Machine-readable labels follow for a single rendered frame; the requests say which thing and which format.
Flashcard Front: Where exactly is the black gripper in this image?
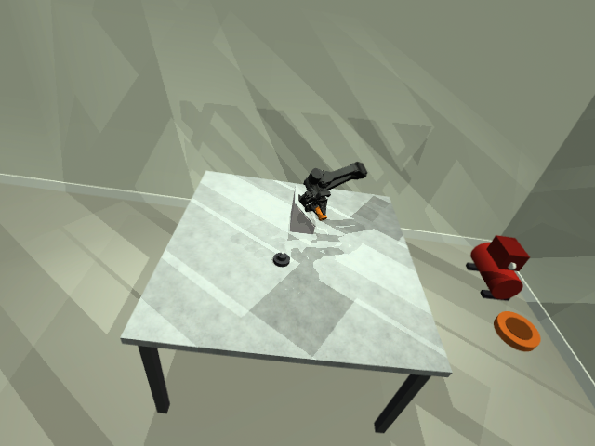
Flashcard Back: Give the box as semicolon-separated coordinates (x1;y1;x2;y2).
304;186;331;216

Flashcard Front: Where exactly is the orange knob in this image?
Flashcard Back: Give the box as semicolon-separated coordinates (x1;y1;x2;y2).
315;207;327;221

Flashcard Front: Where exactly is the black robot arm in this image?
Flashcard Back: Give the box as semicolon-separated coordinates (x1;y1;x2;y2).
298;162;367;207

